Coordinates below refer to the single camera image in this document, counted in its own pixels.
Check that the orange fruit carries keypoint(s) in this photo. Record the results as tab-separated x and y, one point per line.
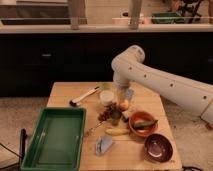
124	105

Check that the light green cup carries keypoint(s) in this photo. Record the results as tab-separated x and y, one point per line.
106	86

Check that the dark grape bunch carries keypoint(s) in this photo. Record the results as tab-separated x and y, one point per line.
108	113

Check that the white round cup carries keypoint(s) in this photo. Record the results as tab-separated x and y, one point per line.
106	97

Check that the yellow banana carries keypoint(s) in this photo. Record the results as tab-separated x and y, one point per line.
117	131

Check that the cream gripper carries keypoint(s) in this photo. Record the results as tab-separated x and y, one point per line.
121	94

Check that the green background bin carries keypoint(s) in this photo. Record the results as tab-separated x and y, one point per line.
167	18

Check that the orange bowl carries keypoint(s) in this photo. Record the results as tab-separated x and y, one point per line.
141	116

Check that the dark purple bowl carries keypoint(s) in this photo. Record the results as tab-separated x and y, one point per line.
158	148

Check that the black stand pole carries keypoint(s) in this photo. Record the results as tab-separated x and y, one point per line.
23	137

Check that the brown block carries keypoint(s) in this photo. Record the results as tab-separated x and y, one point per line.
126	115

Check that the green small cup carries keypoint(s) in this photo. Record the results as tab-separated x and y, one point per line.
115	116

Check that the white handled dish brush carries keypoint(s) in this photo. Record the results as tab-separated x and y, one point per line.
74	102

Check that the green pepper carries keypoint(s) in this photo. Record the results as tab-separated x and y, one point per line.
144	125

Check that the green plastic tray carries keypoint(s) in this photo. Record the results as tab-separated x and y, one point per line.
56	142

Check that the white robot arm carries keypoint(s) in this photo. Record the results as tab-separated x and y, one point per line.
190	94

